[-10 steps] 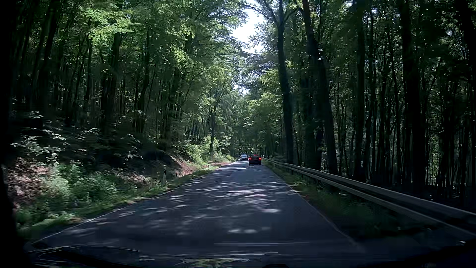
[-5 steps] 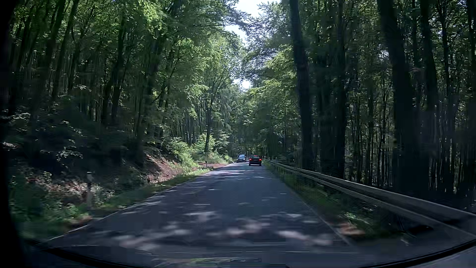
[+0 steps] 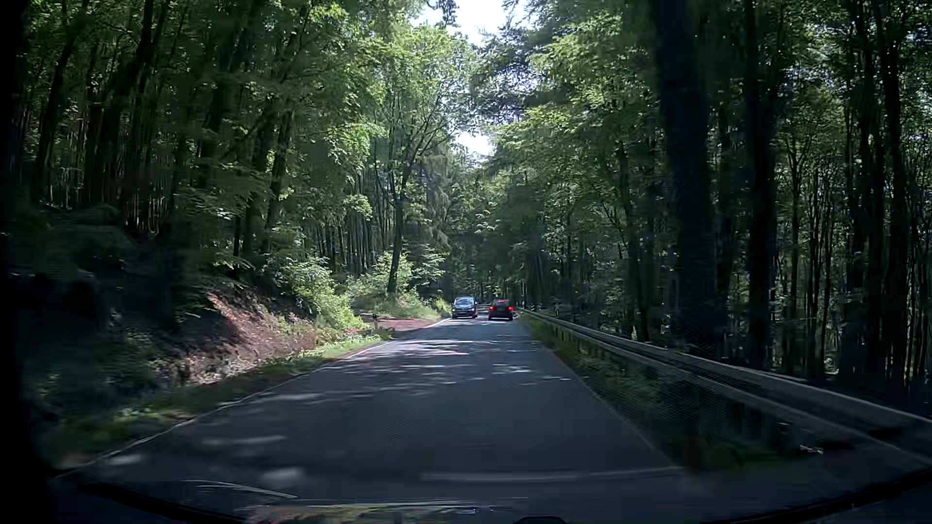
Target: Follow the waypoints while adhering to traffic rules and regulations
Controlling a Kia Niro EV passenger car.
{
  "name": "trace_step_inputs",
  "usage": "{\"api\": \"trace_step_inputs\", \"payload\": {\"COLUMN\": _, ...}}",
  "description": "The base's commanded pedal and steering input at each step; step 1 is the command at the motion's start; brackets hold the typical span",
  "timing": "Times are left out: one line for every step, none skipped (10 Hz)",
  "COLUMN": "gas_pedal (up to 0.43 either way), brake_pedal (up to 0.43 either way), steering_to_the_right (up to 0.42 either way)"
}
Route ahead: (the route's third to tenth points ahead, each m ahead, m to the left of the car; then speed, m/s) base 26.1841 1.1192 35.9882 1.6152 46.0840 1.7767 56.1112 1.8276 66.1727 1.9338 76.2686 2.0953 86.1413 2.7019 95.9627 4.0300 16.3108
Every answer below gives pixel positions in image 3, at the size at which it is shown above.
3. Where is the car's own bonnet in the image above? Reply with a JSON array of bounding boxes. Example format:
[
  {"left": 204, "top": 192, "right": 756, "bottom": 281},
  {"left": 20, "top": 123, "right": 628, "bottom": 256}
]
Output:
[{"left": 51, "top": 466, "right": 932, "bottom": 524}]

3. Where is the wood of tall trees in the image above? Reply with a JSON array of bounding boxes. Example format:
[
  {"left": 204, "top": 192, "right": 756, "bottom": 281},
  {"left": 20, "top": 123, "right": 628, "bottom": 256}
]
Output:
[
  {"left": 0, "top": 0, "right": 482, "bottom": 328},
  {"left": 444, "top": 0, "right": 932, "bottom": 409}
]

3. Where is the grass verge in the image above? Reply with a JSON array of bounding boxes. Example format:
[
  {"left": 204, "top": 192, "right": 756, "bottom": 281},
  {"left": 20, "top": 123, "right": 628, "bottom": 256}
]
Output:
[
  {"left": 521, "top": 314, "right": 824, "bottom": 470},
  {"left": 33, "top": 331, "right": 394, "bottom": 470}
]

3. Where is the earth bank with leaves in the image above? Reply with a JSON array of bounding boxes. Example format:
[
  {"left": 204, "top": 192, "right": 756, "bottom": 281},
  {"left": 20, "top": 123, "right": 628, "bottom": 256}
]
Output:
[{"left": 15, "top": 280, "right": 438, "bottom": 416}]

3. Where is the metal guard rail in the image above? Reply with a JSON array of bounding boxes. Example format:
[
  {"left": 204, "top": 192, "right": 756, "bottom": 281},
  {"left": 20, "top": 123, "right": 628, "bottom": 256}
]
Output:
[{"left": 518, "top": 308, "right": 932, "bottom": 446}]

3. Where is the grey asphalt road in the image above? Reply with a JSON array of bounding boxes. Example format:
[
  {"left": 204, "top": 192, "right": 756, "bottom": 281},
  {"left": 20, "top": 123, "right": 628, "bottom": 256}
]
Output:
[{"left": 54, "top": 314, "right": 736, "bottom": 519}]

